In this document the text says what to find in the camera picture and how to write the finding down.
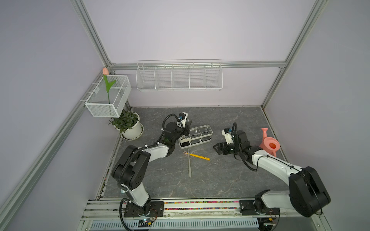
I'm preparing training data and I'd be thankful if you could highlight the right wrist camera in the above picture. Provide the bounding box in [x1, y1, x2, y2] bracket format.
[222, 128, 234, 145]

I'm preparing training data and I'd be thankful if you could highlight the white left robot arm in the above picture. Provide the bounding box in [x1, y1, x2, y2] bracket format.
[111, 119, 192, 207]

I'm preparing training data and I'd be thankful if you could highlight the artificial pink tulip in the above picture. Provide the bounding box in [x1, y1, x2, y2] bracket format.
[102, 67, 116, 104]

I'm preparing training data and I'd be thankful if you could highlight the white wire basket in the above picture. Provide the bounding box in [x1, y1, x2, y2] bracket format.
[85, 75, 132, 118]

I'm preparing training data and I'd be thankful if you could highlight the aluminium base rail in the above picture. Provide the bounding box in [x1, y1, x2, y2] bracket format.
[77, 198, 331, 231]

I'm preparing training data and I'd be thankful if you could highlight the grey toothbrush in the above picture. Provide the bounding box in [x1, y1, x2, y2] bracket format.
[187, 149, 192, 178]

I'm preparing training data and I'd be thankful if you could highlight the pink watering can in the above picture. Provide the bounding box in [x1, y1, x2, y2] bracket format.
[259, 128, 280, 157]

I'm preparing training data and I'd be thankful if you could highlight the long white wire shelf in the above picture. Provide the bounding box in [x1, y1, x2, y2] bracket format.
[136, 60, 223, 91]

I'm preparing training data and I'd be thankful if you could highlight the beige toothbrush holder tray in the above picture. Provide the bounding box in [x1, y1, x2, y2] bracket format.
[179, 125, 213, 149]

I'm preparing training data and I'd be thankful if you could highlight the potted green plant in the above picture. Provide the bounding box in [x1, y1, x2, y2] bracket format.
[109, 111, 144, 141]

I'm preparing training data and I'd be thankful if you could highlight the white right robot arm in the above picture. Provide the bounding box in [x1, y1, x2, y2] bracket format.
[213, 128, 331, 218]

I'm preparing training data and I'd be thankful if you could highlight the yellow toothbrush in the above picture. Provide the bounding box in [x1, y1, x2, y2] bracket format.
[184, 152, 210, 161]

